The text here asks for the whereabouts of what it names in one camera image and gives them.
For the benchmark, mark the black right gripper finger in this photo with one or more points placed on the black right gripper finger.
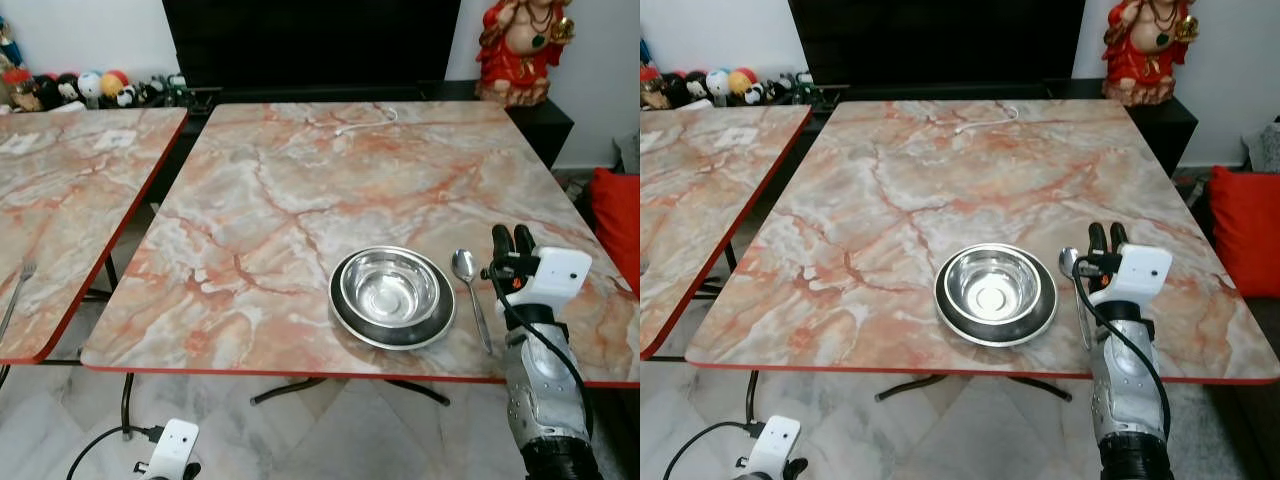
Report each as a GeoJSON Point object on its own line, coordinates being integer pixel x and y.
{"type": "Point", "coordinates": [502, 243]}
{"type": "Point", "coordinates": [1120, 237]}
{"type": "Point", "coordinates": [1100, 240]}
{"type": "Point", "coordinates": [526, 242]}

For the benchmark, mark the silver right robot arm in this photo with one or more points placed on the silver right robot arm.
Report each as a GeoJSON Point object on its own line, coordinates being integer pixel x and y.
{"type": "Point", "coordinates": [540, 390]}
{"type": "Point", "coordinates": [1125, 390]}

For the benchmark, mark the steel spoon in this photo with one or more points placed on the steel spoon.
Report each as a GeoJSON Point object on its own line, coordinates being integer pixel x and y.
{"type": "Point", "coordinates": [464, 264]}
{"type": "Point", "coordinates": [1068, 261]}

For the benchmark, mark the red cushion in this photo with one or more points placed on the red cushion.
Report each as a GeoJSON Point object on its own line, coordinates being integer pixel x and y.
{"type": "Point", "coordinates": [1245, 230]}
{"type": "Point", "coordinates": [615, 230]}

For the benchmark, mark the shiny steel bowl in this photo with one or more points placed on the shiny steel bowl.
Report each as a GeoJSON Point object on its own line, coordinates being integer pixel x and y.
{"type": "Point", "coordinates": [993, 285]}
{"type": "Point", "coordinates": [390, 290]}

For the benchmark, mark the black television cabinet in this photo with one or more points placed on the black television cabinet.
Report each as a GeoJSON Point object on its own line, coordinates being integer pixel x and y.
{"type": "Point", "coordinates": [540, 125]}

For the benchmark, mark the dark rimmed steel plate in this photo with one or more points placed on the dark rimmed steel plate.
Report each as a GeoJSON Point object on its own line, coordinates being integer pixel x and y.
{"type": "Point", "coordinates": [1000, 336]}
{"type": "Point", "coordinates": [395, 339]}

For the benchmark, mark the grey cushion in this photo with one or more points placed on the grey cushion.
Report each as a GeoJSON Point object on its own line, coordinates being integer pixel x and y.
{"type": "Point", "coordinates": [628, 152]}
{"type": "Point", "coordinates": [1265, 148]}

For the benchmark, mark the marble top table red edge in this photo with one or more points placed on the marble top table red edge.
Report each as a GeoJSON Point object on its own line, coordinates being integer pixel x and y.
{"type": "Point", "coordinates": [900, 190]}
{"type": "Point", "coordinates": [70, 200]}
{"type": "Point", "coordinates": [300, 200]}
{"type": "Point", "coordinates": [700, 200]}

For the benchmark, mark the red laughing buddha statue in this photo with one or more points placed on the red laughing buddha statue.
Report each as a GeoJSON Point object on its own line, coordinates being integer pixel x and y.
{"type": "Point", "coordinates": [1145, 55]}
{"type": "Point", "coordinates": [520, 55]}

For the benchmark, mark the brown toy figure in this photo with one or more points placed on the brown toy figure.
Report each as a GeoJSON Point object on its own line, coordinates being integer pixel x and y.
{"type": "Point", "coordinates": [655, 92]}
{"type": "Point", "coordinates": [22, 93]}

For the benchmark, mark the white and blue toy ball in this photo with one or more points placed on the white and blue toy ball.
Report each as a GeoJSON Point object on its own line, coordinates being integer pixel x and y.
{"type": "Point", "coordinates": [90, 83]}
{"type": "Point", "coordinates": [718, 81]}

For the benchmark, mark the black television screen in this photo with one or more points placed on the black television screen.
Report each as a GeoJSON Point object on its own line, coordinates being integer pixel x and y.
{"type": "Point", "coordinates": [310, 45]}
{"type": "Point", "coordinates": [935, 45]}

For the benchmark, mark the orange and yellow toy ball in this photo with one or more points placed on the orange and yellow toy ball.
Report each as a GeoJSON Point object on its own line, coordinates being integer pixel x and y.
{"type": "Point", "coordinates": [115, 82]}
{"type": "Point", "coordinates": [743, 80]}

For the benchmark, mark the black and white panda plush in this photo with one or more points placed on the black and white panda plush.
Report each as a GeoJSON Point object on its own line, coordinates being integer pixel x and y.
{"type": "Point", "coordinates": [128, 96]}
{"type": "Point", "coordinates": [756, 94]}

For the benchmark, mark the steel fork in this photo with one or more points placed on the steel fork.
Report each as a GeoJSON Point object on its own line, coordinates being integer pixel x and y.
{"type": "Point", "coordinates": [17, 290]}

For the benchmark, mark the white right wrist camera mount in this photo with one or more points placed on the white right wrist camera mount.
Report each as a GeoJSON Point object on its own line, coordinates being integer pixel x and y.
{"type": "Point", "coordinates": [1143, 272]}
{"type": "Point", "coordinates": [560, 275]}

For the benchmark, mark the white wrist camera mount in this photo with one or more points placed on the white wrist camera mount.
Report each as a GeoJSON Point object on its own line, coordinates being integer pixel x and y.
{"type": "Point", "coordinates": [1143, 272]}
{"type": "Point", "coordinates": [176, 443]}
{"type": "Point", "coordinates": [776, 442]}
{"type": "Point", "coordinates": [560, 275]}

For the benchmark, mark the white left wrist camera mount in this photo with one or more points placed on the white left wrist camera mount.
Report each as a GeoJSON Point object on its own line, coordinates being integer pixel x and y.
{"type": "Point", "coordinates": [176, 443]}
{"type": "Point", "coordinates": [776, 442]}

